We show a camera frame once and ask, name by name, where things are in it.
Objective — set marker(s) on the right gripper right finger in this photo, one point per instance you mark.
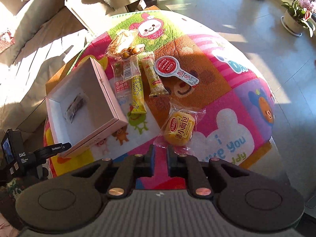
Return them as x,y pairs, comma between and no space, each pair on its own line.
189,168

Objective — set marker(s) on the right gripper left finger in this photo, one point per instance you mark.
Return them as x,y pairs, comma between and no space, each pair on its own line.
128,171

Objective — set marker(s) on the small bread yellow label packet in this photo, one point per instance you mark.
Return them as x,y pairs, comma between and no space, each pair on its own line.
179,127

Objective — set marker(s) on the yellow corn snack stick packet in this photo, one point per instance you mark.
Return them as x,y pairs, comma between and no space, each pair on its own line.
138,101

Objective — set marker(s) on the pink cardboard gift box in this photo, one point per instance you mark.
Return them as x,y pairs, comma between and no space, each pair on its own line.
100,117

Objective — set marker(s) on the sesame grain bar packet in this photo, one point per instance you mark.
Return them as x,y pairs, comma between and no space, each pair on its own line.
147,61

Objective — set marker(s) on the dark snack bar clear packet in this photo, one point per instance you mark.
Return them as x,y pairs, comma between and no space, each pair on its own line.
77,104

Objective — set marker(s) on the hawthorn lollipop red packet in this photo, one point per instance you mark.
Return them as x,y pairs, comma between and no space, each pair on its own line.
124,71

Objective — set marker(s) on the red spoon-shaped jelly cup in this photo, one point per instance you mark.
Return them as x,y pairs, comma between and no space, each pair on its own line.
172,70

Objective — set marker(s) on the brown balls snack packet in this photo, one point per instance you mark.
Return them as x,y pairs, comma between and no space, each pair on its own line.
132,51

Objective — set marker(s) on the bread packet green label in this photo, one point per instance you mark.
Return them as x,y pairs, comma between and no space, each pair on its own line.
121,41

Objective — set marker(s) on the colourful cartoon play mat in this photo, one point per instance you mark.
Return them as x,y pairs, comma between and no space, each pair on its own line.
214,78

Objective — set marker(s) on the beige sofa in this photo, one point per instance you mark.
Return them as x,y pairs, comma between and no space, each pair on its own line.
47,37

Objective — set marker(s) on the pink flower pot plant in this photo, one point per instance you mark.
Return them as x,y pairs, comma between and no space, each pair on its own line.
298,16

